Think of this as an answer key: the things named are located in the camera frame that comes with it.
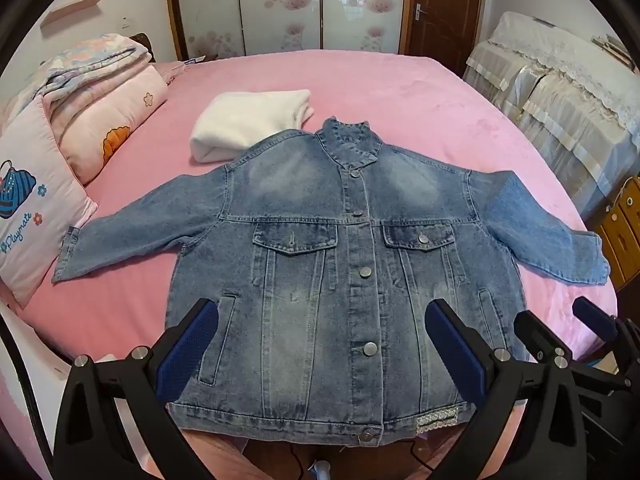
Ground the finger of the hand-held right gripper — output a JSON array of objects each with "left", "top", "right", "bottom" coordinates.
[
  {"left": 514, "top": 310, "right": 573, "bottom": 366},
  {"left": 572, "top": 296, "right": 623, "bottom": 346}
]

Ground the floral folded quilt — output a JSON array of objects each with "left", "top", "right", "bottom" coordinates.
[{"left": 10, "top": 33, "right": 153, "bottom": 111}]

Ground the pink bed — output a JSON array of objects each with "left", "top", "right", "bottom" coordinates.
[{"left": 0, "top": 49, "right": 618, "bottom": 480}]

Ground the lace covered sofa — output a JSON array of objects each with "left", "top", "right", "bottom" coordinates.
[{"left": 462, "top": 11, "right": 640, "bottom": 221}]

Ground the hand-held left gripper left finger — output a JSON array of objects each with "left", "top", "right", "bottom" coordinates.
[{"left": 52, "top": 297, "right": 221, "bottom": 480}]

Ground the dark wooden headboard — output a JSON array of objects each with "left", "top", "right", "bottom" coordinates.
[{"left": 132, "top": 32, "right": 160, "bottom": 63}]

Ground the brown wooden door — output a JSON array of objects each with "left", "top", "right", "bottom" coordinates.
[{"left": 405, "top": 0, "right": 488, "bottom": 63}]

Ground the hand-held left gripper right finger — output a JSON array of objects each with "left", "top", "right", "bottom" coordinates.
[{"left": 424, "top": 298, "right": 593, "bottom": 480}]

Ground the blue denim jacket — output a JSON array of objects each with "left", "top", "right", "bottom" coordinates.
[{"left": 51, "top": 116, "right": 612, "bottom": 447}]

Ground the white folded garment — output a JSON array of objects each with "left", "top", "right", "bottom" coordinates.
[{"left": 190, "top": 89, "right": 316, "bottom": 163}]

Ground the pink printed pillow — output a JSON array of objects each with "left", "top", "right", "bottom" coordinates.
[{"left": 0, "top": 95, "right": 99, "bottom": 309}]

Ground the pink wall shelf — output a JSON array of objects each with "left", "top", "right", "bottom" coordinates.
[{"left": 40, "top": 0, "right": 110, "bottom": 26}]

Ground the floral sliding door wardrobe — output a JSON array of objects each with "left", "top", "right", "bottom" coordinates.
[{"left": 167, "top": 0, "right": 416, "bottom": 61}]

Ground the pink folded quilt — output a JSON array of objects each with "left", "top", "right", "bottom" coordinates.
[{"left": 42, "top": 65, "right": 169, "bottom": 186}]

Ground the black cable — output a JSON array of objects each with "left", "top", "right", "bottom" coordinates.
[{"left": 287, "top": 441, "right": 322, "bottom": 480}]

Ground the wooden cabinet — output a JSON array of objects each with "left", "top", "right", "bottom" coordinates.
[{"left": 585, "top": 175, "right": 640, "bottom": 293}]

